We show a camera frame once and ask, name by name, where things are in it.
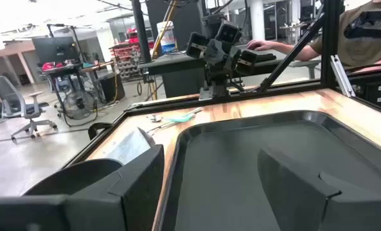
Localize white plastic bucket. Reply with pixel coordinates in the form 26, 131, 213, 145
155, 21, 179, 55

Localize black round post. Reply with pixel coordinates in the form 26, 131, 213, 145
130, 0, 152, 64

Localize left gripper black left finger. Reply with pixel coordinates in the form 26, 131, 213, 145
0, 144, 166, 231

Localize black equipment cart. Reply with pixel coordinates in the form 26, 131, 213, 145
37, 60, 116, 128

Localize black computer monitor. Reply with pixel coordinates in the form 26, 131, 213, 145
31, 35, 80, 64

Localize black round waste bin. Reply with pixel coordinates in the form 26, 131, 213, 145
98, 72, 127, 103

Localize black frame clamp bracket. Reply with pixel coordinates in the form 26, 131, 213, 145
87, 121, 114, 141

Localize spoon with teal handle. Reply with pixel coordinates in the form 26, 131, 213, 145
147, 114, 195, 124

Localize person's hand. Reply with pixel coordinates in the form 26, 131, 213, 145
246, 39, 277, 52

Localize black aluminium table frame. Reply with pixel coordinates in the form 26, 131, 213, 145
61, 0, 381, 169

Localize grey mesh office chair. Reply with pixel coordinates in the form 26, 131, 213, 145
0, 75, 58, 144

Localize black side table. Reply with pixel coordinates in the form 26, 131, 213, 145
137, 50, 322, 99

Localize white building column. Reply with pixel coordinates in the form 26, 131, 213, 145
249, 0, 267, 42

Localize grey cloth napkin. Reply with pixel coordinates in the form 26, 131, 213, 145
105, 126, 156, 166

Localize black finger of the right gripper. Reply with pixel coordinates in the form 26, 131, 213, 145
204, 38, 226, 65
224, 46, 242, 71

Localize black equipment desk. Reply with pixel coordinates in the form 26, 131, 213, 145
347, 69, 381, 114

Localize black floor fan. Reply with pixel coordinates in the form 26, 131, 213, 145
62, 90, 97, 121

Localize person's forearm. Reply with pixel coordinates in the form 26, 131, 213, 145
273, 40, 321, 62

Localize red parts bin shelf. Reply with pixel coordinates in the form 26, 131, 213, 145
109, 28, 154, 81

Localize silver aluminium bar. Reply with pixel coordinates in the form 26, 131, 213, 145
330, 54, 357, 98

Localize black plastic serving tray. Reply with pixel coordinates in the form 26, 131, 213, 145
160, 110, 381, 231

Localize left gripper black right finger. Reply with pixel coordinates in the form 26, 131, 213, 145
257, 148, 381, 231

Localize person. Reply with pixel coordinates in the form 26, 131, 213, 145
246, 0, 381, 69

